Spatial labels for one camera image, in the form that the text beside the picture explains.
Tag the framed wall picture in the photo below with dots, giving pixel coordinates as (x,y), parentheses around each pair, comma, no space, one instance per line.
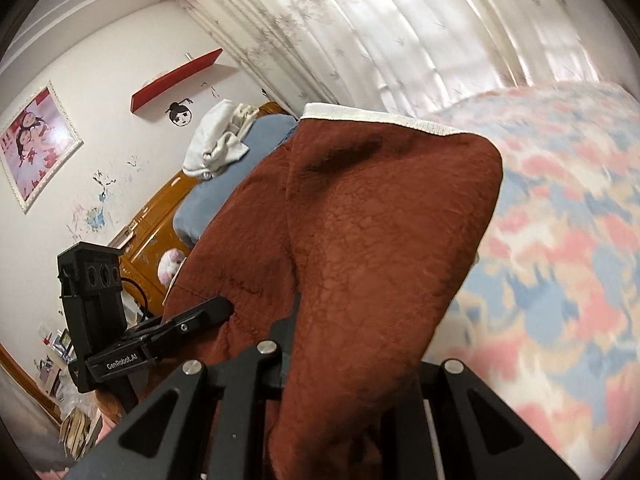
(35,145)

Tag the blue pillow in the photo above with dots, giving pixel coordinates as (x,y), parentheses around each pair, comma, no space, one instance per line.
(220,200)

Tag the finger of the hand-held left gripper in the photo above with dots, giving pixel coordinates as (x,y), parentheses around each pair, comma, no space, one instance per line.
(195,317)

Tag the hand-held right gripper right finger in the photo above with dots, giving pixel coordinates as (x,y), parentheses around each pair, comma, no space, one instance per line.
(450,385)

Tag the pile of books and papers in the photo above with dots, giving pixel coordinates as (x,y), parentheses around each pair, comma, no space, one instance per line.
(75,430)

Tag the red wall shelf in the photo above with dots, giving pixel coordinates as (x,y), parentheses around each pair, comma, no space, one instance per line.
(175,77)

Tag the cartoon face wall sticker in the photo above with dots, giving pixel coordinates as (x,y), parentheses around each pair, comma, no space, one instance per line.
(180,115)

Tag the white crumpled cloth pile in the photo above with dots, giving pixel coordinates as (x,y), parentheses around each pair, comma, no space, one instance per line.
(215,140)

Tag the floral sheer curtain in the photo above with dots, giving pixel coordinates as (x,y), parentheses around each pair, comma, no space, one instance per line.
(375,25)

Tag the pink plush toy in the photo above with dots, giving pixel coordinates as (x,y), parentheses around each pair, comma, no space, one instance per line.
(169,265)

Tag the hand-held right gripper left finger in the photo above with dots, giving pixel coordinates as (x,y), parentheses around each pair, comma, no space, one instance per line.
(280,355)

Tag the pink and blue patterned bedsheet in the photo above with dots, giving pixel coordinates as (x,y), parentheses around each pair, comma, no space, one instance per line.
(550,260)

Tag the rust brown fleece garment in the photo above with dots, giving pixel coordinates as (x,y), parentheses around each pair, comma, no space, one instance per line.
(375,260)

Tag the orange wooden headboard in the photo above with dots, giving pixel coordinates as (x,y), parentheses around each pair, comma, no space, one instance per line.
(155,240)

